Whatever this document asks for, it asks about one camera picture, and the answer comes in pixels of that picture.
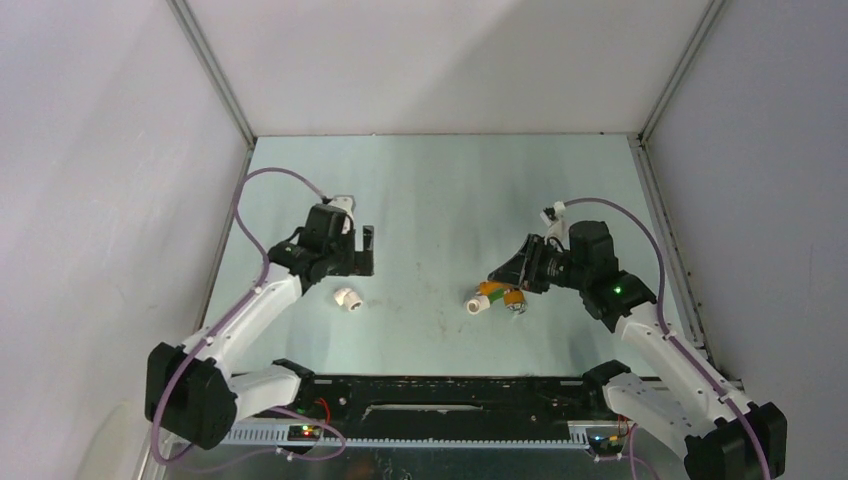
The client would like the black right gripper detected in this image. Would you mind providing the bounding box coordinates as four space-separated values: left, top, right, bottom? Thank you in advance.
488 234 589 295

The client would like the orange water faucet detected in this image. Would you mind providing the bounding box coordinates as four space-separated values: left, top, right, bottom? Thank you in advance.
477 281 527 315

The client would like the white pipe elbow fitting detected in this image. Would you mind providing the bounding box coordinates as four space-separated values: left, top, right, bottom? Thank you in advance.
465 294 491 315

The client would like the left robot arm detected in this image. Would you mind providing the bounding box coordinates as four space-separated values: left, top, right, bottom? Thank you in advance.
145 196 374 450

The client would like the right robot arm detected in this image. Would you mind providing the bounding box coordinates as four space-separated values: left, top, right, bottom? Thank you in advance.
488 221 788 479

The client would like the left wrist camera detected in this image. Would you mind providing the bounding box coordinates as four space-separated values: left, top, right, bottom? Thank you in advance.
329 195 356 234

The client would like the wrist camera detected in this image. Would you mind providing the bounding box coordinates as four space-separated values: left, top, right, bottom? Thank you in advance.
329 195 356 234
540 201 568 252

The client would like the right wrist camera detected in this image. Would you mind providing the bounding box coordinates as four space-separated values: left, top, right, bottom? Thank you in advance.
540 201 568 252

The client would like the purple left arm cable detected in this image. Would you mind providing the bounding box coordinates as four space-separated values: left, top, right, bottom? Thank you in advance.
148 167 349 468

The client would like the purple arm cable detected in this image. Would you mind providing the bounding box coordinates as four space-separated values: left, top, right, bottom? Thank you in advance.
561 197 773 480
148 167 349 468

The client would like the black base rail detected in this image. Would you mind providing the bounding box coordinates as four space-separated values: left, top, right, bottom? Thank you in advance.
289 375 618 442

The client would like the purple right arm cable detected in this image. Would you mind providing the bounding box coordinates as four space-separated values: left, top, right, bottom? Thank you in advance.
561 197 773 480

